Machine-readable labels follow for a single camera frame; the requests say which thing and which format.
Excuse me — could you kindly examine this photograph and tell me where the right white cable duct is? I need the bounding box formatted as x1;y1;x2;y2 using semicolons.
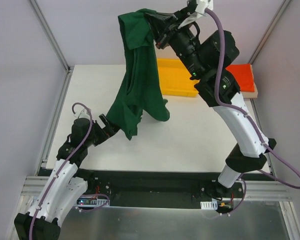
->
200;201;218;211

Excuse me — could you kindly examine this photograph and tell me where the green t-shirt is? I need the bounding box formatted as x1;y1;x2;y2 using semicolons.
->
106;8;170;140

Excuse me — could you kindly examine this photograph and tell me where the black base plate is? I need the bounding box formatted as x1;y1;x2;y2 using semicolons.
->
37;167;246;208

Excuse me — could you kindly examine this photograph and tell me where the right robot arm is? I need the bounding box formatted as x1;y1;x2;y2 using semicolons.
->
145;8;277;198

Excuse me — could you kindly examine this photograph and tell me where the yellow plastic tray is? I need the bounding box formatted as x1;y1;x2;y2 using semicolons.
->
157;58;199;98

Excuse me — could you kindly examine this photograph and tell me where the right aluminium frame post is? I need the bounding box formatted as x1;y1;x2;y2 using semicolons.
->
248;0;293;65

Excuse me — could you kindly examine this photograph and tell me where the front aluminium rail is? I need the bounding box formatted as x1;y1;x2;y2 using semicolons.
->
20;176;292;202

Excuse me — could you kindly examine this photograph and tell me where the left white cable duct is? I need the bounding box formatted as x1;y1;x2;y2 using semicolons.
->
76;198;110;208

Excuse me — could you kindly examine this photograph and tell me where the left aluminium frame post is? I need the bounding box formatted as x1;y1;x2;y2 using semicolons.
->
27;0;72;73

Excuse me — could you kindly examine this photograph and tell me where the aluminium frame post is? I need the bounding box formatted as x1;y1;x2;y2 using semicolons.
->
27;0;72;73
248;0;293;65

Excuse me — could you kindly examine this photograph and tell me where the white cable duct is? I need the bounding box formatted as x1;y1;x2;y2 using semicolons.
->
76;198;110;208
200;201;218;211

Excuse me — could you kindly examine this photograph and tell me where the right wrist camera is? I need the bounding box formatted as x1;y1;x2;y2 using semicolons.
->
178;0;214;29

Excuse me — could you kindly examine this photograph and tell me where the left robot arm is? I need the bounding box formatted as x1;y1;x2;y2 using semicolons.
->
14;114;120;240

